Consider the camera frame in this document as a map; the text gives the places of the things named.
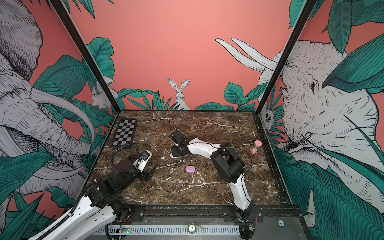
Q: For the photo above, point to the pink earbud charging case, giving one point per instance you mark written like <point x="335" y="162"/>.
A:
<point x="190" y="169"/>

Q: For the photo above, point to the black left frame post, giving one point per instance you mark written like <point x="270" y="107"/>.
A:
<point x="71" y="28"/>

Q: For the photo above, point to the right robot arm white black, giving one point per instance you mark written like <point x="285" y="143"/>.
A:
<point x="227" y="162"/>

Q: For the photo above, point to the black right frame post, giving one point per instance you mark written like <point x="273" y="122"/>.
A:
<point x="298" y="27"/>

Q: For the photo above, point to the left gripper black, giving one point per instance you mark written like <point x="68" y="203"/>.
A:
<point x="145" y="174"/>

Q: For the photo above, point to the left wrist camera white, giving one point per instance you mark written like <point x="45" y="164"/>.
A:
<point x="142" y="160"/>

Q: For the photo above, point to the black frame post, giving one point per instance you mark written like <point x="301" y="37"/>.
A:
<point x="71" y="28"/>
<point x="298" y="27"/>

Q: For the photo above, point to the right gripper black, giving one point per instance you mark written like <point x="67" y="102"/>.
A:
<point x="175" y="153"/>

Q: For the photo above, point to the black white checkerboard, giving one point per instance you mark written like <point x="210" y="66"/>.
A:
<point x="124" y="133"/>

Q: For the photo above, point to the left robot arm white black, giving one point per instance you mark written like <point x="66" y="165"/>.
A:
<point x="101" y="203"/>

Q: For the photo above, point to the white perforated cable duct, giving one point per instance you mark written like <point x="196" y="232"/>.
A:
<point x="179" y="230"/>

